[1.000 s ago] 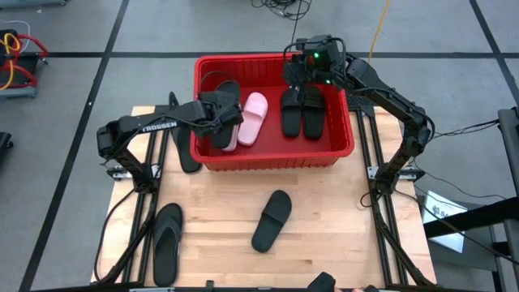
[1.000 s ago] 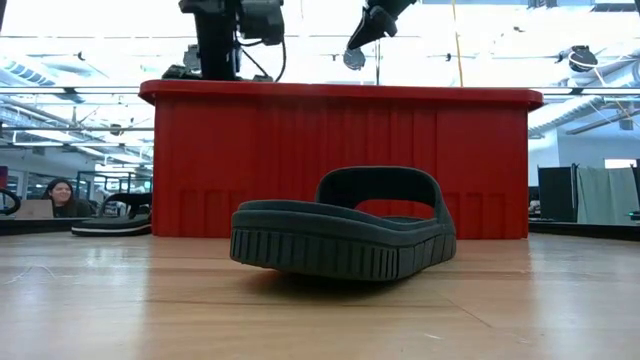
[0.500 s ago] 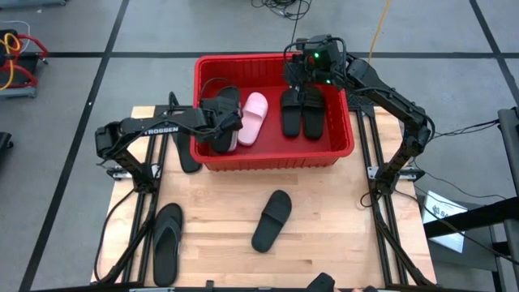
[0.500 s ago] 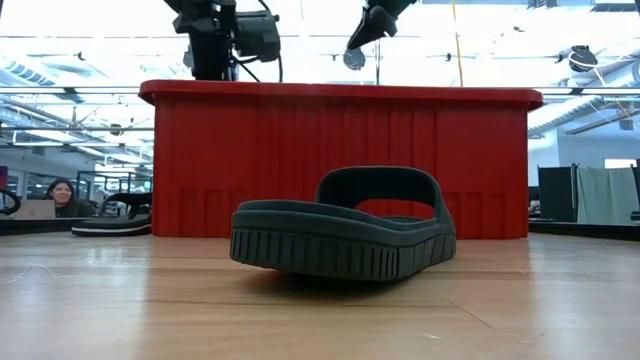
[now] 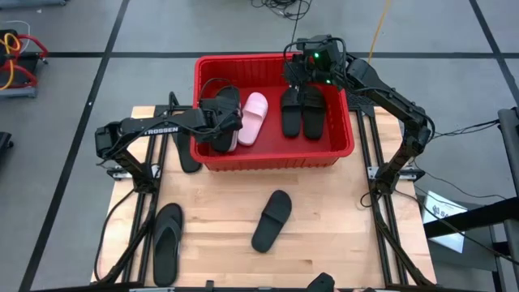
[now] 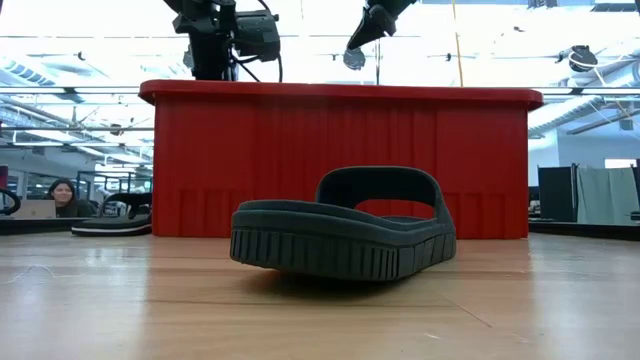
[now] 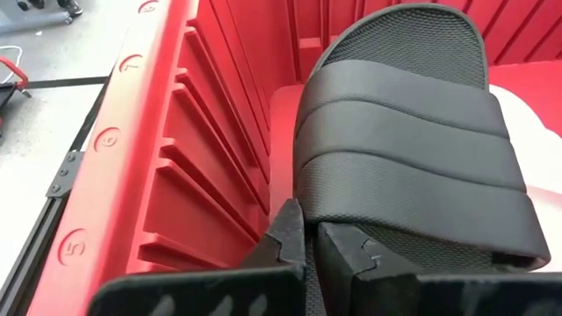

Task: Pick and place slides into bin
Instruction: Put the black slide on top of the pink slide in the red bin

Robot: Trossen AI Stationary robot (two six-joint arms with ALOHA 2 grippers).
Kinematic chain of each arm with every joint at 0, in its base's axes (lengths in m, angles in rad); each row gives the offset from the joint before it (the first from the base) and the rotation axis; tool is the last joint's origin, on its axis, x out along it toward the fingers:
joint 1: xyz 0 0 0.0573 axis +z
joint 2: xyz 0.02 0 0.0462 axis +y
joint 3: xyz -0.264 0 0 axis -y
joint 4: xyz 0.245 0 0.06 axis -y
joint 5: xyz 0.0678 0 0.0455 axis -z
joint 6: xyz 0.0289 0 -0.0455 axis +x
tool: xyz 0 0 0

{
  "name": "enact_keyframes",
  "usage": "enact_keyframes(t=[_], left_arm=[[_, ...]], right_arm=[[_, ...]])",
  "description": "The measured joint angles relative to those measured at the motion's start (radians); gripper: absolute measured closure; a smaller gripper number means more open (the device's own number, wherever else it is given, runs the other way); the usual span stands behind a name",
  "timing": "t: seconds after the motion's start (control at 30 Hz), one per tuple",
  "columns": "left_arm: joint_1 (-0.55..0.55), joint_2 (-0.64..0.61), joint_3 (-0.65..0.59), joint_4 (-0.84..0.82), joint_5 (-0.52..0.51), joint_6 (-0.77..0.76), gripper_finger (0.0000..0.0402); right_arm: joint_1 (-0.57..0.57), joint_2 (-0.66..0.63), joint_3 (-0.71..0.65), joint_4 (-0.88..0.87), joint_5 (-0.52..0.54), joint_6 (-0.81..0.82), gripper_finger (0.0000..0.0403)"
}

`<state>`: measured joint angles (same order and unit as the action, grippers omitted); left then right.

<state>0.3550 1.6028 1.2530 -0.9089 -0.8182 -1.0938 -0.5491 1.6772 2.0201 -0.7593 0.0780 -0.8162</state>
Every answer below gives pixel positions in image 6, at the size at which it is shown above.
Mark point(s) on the grey green cloth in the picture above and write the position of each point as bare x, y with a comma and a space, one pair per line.
607, 195

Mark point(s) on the black panel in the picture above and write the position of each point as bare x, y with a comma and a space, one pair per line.
556, 195

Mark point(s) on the black slide sandal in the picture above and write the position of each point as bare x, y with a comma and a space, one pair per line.
340, 240

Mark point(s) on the black flip-flop sandal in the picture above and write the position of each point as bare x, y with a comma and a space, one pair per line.
112, 222

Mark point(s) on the black aluminium frame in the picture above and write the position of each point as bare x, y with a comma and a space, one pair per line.
585, 230
30, 226

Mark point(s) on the red plastic bin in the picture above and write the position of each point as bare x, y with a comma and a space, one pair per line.
250, 150

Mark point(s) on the beige laptop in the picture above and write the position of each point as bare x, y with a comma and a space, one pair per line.
35, 209

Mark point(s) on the person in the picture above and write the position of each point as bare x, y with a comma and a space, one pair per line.
64, 197

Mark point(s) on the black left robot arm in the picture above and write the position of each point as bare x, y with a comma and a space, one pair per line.
195, 5

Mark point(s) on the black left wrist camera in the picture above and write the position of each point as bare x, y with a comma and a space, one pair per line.
257, 35

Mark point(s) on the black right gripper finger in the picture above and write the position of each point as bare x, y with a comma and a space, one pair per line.
372, 27

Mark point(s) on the black round ceiling fixture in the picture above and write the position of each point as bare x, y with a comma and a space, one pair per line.
582, 57
355, 60

